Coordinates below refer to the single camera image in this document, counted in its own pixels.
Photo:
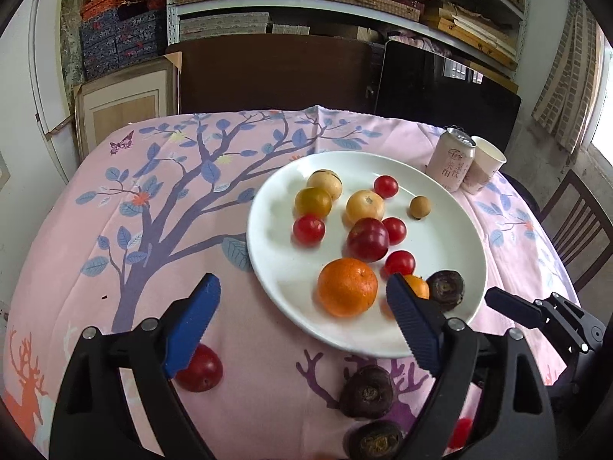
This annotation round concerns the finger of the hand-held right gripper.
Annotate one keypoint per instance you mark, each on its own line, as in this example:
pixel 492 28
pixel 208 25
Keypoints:
pixel 582 326
pixel 512 306

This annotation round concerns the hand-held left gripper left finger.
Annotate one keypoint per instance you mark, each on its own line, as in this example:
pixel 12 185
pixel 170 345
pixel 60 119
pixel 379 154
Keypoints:
pixel 191 326

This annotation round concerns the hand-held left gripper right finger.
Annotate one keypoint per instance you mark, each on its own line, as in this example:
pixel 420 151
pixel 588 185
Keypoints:
pixel 414 326

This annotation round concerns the small orange kumquat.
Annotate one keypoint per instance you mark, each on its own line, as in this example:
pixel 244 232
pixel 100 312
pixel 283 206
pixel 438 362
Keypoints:
pixel 417 287

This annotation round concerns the dark brown water chestnut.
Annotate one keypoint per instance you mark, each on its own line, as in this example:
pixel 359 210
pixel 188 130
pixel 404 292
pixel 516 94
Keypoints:
pixel 367 390
pixel 445 287
pixel 375 441

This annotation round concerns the red cherry tomato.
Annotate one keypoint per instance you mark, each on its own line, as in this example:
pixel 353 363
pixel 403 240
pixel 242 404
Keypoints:
pixel 460 433
pixel 385 186
pixel 400 262
pixel 396 230
pixel 309 229

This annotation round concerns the large orange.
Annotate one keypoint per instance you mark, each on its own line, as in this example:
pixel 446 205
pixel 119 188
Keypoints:
pixel 347 286

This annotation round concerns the large dark red plum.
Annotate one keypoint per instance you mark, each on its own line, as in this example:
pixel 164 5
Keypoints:
pixel 368 238

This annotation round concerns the white round plate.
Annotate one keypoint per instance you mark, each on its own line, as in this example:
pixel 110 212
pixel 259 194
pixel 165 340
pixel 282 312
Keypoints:
pixel 277 258

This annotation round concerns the small brown longan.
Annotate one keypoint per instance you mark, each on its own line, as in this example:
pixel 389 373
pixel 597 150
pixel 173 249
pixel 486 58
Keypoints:
pixel 420 207

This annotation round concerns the large pale yellow fruit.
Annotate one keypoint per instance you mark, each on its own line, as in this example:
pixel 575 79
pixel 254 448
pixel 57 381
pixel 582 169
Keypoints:
pixel 365 205

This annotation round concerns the yellow-orange round fruit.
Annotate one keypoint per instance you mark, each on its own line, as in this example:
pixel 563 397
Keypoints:
pixel 313 202

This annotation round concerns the small pale yellow fruit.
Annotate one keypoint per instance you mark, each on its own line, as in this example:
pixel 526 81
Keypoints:
pixel 324 182

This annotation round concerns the small dark red plum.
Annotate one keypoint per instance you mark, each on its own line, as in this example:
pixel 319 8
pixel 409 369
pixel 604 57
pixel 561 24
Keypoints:
pixel 207 369

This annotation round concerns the pink deer-print tablecloth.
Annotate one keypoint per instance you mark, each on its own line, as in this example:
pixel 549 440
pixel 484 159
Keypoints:
pixel 143 249

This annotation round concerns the dark wooden chair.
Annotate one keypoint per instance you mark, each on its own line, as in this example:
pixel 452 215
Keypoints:
pixel 582 230

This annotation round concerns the white paper cup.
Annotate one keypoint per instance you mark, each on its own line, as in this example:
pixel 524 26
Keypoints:
pixel 486 167

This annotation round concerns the pale pink drink can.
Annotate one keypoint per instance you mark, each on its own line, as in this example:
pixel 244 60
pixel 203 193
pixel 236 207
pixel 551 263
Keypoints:
pixel 450 160

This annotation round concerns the black glossy panel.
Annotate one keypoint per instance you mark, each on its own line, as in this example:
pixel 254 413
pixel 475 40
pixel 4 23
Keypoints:
pixel 440 96

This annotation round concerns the bright window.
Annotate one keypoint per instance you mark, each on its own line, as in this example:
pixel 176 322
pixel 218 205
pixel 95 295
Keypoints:
pixel 604 100

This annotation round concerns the checkered curtain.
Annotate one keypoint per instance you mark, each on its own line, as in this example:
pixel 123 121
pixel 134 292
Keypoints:
pixel 565 76

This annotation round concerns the dark brown wooden board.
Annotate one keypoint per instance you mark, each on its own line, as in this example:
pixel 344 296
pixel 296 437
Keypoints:
pixel 268 76

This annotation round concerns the white narrow panel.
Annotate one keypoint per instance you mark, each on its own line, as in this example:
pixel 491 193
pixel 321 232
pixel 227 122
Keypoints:
pixel 48 86

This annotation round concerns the stack of flat wooden boxes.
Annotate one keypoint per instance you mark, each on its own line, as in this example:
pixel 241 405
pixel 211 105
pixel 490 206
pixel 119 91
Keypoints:
pixel 474 28

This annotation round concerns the stack of blue patterned boxes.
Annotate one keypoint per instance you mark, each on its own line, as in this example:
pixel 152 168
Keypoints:
pixel 119 43

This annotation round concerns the green marbled board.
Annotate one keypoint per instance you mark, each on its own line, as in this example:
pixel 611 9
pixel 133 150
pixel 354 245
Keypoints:
pixel 72 33

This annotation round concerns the white metal shelf unit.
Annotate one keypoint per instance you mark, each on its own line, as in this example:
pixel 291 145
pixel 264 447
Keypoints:
pixel 287 7

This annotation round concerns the beige picture frame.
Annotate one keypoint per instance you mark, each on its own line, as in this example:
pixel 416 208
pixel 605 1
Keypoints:
pixel 124 105

